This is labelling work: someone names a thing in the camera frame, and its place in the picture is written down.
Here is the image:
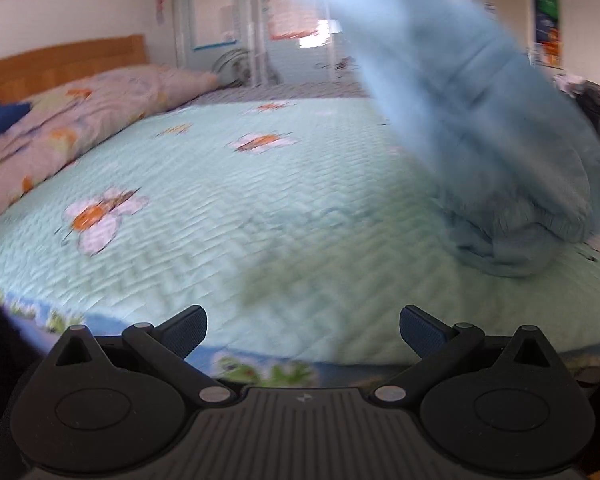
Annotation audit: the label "grey hoops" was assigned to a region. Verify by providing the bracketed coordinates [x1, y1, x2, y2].
[211, 49, 255, 86]

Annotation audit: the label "dark pile of clothes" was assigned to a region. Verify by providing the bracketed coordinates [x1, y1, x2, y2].
[554, 72, 600, 157]

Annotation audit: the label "pink floral pillow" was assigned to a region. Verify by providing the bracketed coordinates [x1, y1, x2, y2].
[0, 64, 221, 231]

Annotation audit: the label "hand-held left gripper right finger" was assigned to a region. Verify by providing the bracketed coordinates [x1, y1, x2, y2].
[372, 305, 561, 407]

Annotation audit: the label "wooden headboard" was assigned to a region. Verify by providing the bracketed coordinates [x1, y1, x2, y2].
[0, 35, 147, 116]

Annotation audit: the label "white open-shelf cabinet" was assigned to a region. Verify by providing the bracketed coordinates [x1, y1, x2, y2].
[531, 0, 564, 67]

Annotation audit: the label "orange bordered poster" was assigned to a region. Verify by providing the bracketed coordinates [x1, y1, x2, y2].
[264, 0, 327, 42]

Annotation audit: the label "green bee printed quilt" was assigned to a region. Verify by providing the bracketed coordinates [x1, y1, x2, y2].
[0, 96, 600, 386]

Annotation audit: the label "light blue and white jacket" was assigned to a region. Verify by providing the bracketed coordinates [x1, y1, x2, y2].
[260, 0, 600, 279]

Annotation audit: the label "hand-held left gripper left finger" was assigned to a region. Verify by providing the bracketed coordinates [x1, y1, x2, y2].
[55, 305, 237, 407]

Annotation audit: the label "blue bordered wall chart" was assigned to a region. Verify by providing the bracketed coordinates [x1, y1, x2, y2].
[188, 0, 242, 52]

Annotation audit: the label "sliding door wardrobe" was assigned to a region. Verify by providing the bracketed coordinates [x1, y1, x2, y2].
[175, 0, 376, 87]

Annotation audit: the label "dark blue folded cloth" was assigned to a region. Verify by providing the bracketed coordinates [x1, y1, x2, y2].
[0, 102, 33, 147]

